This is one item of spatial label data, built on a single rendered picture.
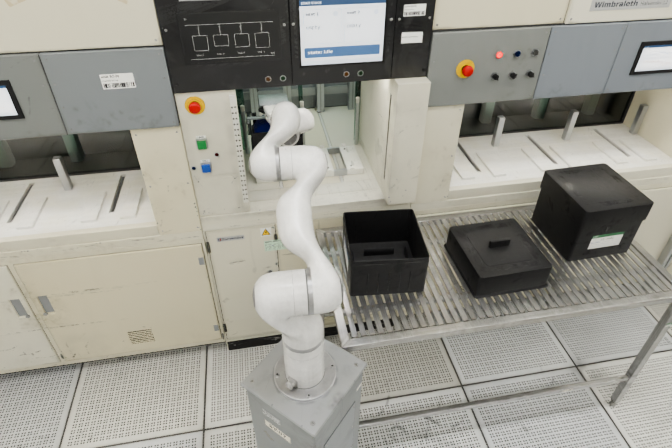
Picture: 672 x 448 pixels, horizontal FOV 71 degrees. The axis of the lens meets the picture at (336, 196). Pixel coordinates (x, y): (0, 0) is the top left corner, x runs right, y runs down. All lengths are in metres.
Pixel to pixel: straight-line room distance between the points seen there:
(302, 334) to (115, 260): 1.06
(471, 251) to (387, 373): 0.90
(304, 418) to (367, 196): 0.95
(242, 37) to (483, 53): 0.84
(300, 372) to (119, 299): 1.10
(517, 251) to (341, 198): 0.72
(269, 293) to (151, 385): 1.44
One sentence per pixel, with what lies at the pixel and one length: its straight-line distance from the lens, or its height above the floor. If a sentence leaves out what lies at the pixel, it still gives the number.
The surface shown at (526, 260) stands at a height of 0.86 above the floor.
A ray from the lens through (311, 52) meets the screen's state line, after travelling 1.65.
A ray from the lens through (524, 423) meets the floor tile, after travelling 2.49.
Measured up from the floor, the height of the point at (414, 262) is 0.92.
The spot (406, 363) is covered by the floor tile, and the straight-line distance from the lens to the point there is 2.52.
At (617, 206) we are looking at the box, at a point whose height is 1.01.
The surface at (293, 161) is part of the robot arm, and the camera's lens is 1.37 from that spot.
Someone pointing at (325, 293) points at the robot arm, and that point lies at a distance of 1.22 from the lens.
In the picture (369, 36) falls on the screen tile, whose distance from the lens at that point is 1.67.
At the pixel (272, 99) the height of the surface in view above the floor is 1.22.
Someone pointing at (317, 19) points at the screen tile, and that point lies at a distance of 1.62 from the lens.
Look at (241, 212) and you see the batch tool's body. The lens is 1.96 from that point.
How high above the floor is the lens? 2.07
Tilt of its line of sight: 36 degrees down
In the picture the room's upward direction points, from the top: straight up
